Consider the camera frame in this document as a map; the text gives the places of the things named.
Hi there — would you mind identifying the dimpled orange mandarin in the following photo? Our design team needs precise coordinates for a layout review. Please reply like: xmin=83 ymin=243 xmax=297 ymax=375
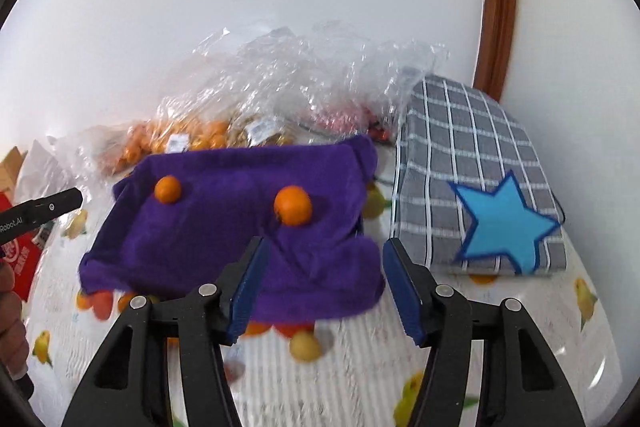
xmin=273 ymin=185 xmax=314 ymax=227

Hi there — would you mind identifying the small orange mandarin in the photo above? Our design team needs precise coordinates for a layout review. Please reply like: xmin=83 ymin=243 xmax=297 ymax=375
xmin=154 ymin=176 xmax=182 ymax=205

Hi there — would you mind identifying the small yellow-green fruit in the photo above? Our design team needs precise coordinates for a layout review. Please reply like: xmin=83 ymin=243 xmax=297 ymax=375
xmin=288 ymin=331 xmax=322 ymax=363

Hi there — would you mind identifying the person's left hand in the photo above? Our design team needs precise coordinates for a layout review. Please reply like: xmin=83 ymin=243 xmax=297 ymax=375
xmin=0 ymin=261 xmax=29 ymax=378

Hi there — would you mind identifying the red paper shopping bag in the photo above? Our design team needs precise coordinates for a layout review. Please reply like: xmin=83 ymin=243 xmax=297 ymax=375
xmin=1 ymin=194 xmax=42 ymax=301

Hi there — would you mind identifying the white plastic bag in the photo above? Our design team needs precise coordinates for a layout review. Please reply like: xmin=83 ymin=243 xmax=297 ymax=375
xmin=13 ymin=141 xmax=72 ymax=204

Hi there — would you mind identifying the fruit print tablecloth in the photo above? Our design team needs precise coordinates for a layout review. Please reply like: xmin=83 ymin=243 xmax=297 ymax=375
xmin=24 ymin=171 xmax=622 ymax=426

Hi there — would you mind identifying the clear plastic bag left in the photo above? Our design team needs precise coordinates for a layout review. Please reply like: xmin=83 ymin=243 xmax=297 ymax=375
xmin=47 ymin=124 xmax=130 ymax=190

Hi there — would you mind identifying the purple towel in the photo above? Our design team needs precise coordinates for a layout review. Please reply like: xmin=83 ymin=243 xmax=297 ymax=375
xmin=78 ymin=135 xmax=385 ymax=324

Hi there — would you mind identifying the grey checked cushion blue star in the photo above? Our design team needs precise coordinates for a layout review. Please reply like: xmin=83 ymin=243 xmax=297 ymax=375
xmin=392 ymin=76 xmax=567 ymax=275

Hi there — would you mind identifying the clear plastic bag of oranges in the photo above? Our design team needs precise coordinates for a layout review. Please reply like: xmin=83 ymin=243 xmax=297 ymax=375
xmin=96 ymin=22 xmax=448 ymax=176

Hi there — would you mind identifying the brown wooden door frame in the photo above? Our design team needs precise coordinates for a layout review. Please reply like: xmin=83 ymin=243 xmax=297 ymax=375
xmin=473 ymin=0 xmax=518 ymax=101

